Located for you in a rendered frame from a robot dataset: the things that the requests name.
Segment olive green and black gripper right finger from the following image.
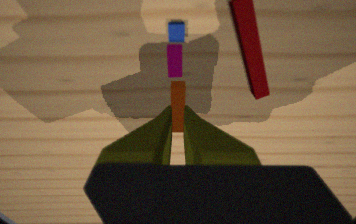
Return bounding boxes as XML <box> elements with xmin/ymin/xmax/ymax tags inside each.
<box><xmin>183</xmin><ymin>105</ymin><xmax>262</xmax><ymax>165</ymax></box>

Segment red rod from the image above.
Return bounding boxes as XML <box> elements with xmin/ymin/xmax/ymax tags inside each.
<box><xmin>229</xmin><ymin>0</ymin><xmax>270</xmax><ymax>100</ymax></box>

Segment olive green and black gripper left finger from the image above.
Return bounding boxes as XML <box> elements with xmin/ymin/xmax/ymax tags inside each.
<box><xmin>94</xmin><ymin>105</ymin><xmax>172</xmax><ymax>166</ymax></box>

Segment small blue block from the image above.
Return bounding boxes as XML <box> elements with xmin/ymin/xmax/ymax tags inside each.
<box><xmin>168</xmin><ymin>22</ymin><xmax>185</xmax><ymax>42</ymax></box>

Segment magenta rod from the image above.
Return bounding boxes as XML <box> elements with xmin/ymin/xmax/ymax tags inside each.
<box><xmin>167</xmin><ymin>44</ymin><xmax>182</xmax><ymax>77</ymax></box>

